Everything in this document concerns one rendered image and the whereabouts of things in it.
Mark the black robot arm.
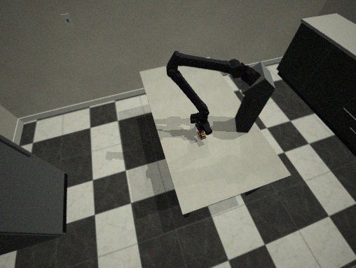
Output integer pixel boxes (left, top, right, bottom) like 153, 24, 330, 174
166, 51, 261, 135

